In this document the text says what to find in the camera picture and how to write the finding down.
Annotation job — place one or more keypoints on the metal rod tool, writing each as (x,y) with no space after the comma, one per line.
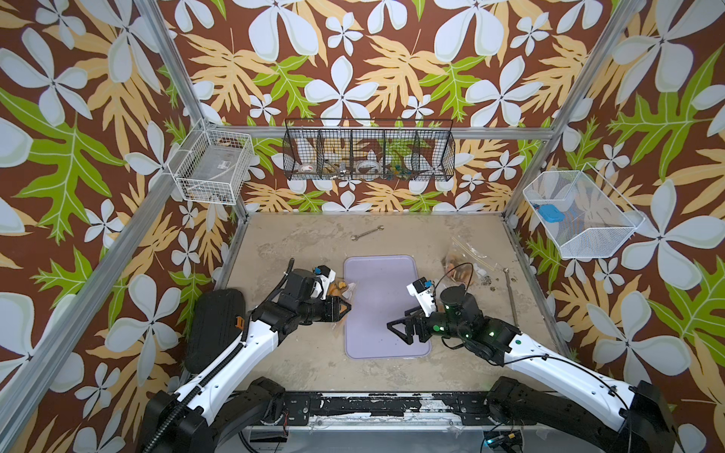
(511,298)

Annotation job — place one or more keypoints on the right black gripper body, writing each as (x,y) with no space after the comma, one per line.
(436,324)

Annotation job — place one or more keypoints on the white wire basket left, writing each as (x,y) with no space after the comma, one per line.
(211,163)

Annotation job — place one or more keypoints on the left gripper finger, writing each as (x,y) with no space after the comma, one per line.
(340,304)
(340,317)

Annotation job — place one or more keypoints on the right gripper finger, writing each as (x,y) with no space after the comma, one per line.
(409,322)
(408,337)

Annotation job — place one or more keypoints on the white mesh basket right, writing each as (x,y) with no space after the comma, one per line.
(599,219)

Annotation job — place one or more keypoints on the black tool case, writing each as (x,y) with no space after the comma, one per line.
(214,327)

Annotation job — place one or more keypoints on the lavender plastic tray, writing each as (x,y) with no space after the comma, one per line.
(380,296)

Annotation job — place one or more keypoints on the black wire basket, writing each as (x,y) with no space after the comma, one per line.
(368,149)

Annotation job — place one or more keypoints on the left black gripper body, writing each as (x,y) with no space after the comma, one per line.
(317,309)

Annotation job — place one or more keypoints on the ziploc bag with cookies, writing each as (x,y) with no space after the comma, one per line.
(340,288)

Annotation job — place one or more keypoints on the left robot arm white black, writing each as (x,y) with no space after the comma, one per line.
(208,410)

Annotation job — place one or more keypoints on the silver wrench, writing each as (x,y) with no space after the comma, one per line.
(357,237)

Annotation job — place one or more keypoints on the black mounting rail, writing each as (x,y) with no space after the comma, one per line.
(298,409)

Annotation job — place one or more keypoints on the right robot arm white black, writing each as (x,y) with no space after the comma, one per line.
(612,415)

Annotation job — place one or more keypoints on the blue object in basket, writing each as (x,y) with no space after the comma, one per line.
(550,214)

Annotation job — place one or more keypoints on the clear bag of cookies back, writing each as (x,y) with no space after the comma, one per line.
(463,264)

